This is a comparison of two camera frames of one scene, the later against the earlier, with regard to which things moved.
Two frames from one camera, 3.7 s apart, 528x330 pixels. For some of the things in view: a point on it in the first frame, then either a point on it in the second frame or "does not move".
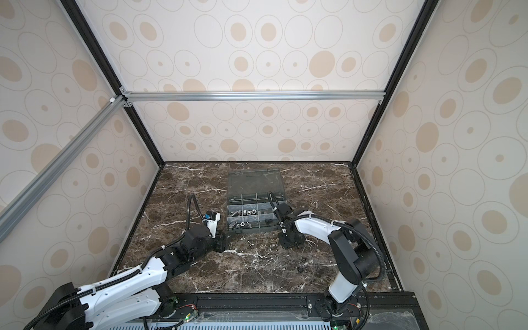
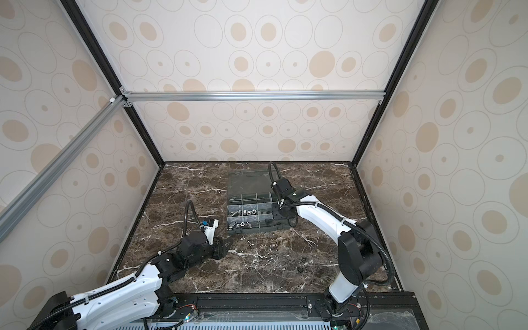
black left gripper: x=222 y=243 does not move
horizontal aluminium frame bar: x=183 y=97 does not move
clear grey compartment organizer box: x=249 y=208 does not move
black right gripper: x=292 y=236 → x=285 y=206
